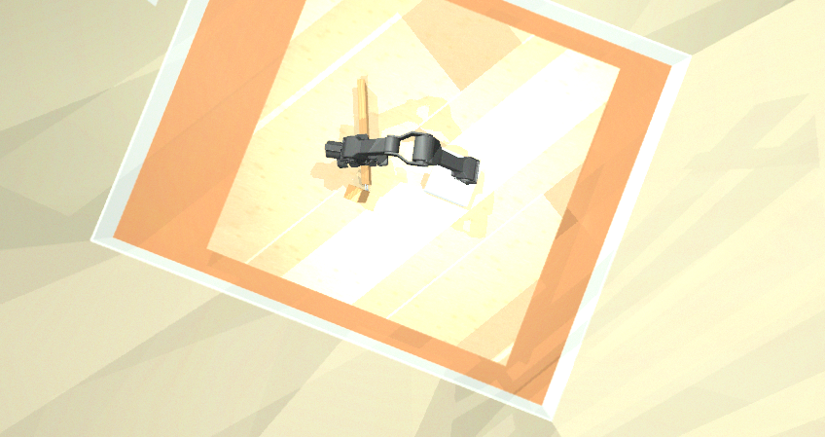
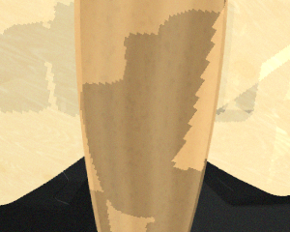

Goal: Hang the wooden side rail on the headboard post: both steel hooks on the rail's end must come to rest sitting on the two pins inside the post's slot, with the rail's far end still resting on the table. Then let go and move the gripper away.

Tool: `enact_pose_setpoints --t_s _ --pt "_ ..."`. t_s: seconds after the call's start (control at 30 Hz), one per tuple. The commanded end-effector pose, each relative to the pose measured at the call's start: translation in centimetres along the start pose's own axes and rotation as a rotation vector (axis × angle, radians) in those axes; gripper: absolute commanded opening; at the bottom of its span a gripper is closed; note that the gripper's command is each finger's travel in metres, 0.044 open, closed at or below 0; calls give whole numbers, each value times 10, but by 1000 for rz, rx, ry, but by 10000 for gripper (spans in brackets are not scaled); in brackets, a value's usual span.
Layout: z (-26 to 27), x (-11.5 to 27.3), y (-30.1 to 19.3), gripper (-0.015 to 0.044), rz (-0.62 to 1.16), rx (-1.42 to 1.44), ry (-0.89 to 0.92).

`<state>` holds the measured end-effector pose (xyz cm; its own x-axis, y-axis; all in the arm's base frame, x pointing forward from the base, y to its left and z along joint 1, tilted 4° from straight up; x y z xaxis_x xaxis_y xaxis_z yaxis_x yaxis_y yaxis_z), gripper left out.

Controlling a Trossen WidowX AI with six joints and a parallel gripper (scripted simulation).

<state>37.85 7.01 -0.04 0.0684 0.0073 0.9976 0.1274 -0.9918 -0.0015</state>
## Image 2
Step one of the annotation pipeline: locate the light brown wooden rail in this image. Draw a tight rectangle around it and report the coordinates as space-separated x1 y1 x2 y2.
74 0 229 232

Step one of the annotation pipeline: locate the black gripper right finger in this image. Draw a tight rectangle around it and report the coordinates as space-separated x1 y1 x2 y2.
190 161 290 232

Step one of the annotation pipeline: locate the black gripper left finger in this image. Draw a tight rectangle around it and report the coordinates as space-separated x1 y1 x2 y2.
0 158 98 232

